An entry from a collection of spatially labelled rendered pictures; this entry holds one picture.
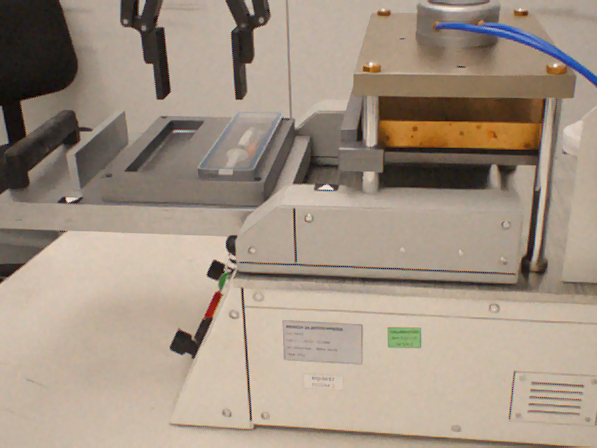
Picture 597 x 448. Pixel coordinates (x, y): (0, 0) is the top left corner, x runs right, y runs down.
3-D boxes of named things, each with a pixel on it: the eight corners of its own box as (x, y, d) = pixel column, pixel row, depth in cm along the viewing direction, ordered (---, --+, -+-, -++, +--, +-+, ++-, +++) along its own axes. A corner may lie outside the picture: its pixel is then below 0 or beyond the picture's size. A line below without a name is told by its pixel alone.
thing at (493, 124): (524, 100, 88) (533, 14, 84) (554, 173, 68) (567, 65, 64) (371, 98, 90) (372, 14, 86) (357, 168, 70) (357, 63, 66)
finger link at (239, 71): (236, 26, 80) (243, 25, 80) (240, 92, 83) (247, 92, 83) (230, 32, 78) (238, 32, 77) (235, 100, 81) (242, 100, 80)
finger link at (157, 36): (156, 32, 78) (149, 32, 79) (163, 100, 81) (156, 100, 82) (164, 26, 81) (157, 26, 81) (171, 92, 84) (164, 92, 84)
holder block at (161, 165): (295, 138, 93) (294, 117, 92) (265, 206, 75) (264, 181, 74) (161, 135, 96) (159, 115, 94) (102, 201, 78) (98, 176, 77)
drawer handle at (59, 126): (81, 140, 95) (76, 108, 93) (25, 188, 81) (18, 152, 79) (65, 140, 95) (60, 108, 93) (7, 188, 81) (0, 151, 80)
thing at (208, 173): (238, 129, 93) (237, 111, 92) (284, 130, 92) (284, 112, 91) (198, 189, 76) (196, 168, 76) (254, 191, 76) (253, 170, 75)
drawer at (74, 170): (311, 165, 96) (310, 103, 92) (283, 246, 76) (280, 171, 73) (81, 159, 100) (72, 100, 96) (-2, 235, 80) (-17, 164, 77)
